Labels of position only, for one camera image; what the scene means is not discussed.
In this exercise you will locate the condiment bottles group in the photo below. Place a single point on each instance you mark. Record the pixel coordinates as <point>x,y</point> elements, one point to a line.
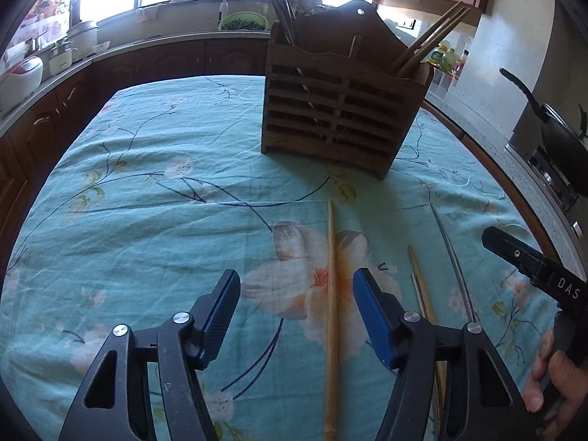
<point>447,59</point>

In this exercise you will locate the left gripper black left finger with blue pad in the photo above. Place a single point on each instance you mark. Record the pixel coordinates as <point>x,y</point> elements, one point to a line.
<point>113,401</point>

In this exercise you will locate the person's right hand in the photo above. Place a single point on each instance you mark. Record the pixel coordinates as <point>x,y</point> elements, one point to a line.
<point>569,380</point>

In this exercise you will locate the small white blender appliance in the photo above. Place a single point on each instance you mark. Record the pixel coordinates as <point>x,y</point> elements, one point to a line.
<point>61,58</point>

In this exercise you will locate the dark lower kitchen cabinets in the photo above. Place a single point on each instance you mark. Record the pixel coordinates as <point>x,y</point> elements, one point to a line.
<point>37,134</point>

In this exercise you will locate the metal chopsticks in holder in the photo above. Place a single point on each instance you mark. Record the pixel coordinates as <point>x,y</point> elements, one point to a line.
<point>280,0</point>

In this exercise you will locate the wooden chopsticks in holder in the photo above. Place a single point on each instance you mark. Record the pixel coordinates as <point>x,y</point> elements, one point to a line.
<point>423,45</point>

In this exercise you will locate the teal floral tablecloth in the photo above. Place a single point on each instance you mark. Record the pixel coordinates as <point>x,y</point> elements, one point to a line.
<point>167,188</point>

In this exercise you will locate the brown wooden utensil holder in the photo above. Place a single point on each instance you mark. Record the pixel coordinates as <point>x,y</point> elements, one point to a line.
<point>330,93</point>

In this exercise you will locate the white steamer pot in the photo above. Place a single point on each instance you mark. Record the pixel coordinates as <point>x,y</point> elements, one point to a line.
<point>83,38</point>

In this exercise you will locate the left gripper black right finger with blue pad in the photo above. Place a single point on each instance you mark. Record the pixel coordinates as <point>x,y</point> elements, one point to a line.
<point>482,402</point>

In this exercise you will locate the black wok on stove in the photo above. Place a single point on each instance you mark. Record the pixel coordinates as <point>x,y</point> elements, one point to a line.
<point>565,148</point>

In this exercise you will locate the wooden chopstick on cloth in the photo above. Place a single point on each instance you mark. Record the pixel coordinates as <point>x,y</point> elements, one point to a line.
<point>427,310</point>

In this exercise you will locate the fruit poster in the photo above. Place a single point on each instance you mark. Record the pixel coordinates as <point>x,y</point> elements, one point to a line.
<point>47,21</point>

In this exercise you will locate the metal chopstick on cloth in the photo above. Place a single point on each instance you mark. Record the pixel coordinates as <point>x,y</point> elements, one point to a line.
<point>470,312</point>

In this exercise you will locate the white red rice cooker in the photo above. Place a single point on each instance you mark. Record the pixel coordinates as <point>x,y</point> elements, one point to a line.
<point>19,82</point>

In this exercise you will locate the green colander with vegetables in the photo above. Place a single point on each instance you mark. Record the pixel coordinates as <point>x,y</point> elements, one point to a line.
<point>244,21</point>

